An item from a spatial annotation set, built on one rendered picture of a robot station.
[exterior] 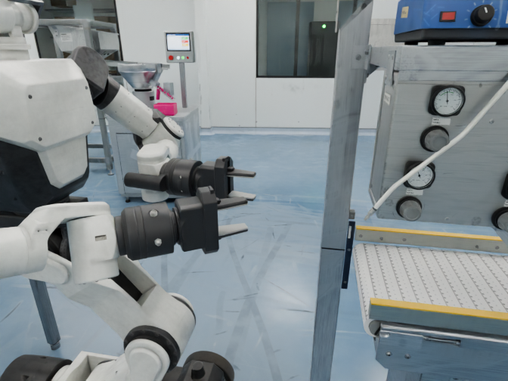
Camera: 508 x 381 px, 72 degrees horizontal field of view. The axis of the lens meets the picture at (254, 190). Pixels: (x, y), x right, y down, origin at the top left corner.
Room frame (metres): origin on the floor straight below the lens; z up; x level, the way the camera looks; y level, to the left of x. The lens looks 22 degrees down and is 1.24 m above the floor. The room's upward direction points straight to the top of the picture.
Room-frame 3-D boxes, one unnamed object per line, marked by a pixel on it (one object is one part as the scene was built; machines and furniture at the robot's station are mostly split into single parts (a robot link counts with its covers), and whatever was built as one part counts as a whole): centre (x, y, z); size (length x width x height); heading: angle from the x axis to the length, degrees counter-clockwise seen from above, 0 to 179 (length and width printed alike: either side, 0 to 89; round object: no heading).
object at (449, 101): (0.43, -0.23, 1.18); 0.04 x 0.01 x 0.04; 80
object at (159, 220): (0.53, 0.13, 0.96); 0.12 x 0.10 x 0.13; 112
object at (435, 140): (0.42, -0.23, 1.14); 0.03 x 0.02 x 0.04; 80
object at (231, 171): (0.72, 0.03, 0.99); 0.06 x 0.03 x 0.02; 71
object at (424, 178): (0.43, -0.22, 1.09); 0.04 x 0.01 x 0.04; 80
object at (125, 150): (3.01, 0.84, 0.38); 0.63 x 0.57 x 0.76; 87
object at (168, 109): (2.80, 0.70, 0.80); 0.16 x 0.12 x 0.09; 87
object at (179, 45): (3.14, 0.62, 1.07); 0.23 x 0.10 x 0.62; 87
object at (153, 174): (0.78, 0.23, 0.95); 0.11 x 0.11 x 0.11; 71
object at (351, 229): (0.75, -0.24, 0.75); 0.02 x 0.01 x 0.20; 80
